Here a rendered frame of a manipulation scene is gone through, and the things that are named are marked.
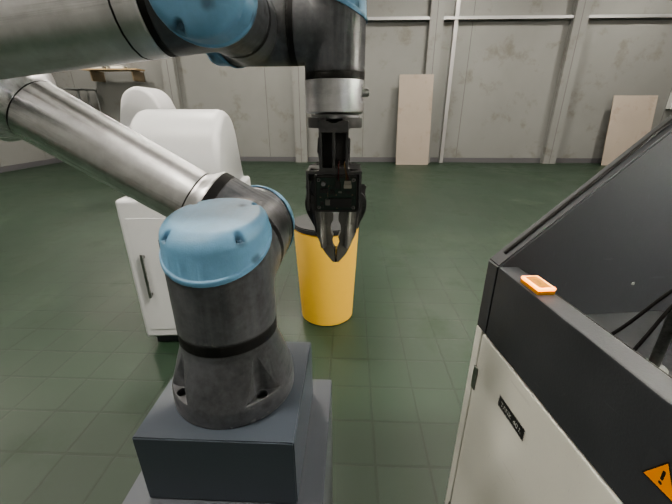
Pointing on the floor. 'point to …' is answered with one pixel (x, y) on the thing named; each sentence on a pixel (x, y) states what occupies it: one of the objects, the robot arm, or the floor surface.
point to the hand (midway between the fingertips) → (336, 251)
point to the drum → (324, 275)
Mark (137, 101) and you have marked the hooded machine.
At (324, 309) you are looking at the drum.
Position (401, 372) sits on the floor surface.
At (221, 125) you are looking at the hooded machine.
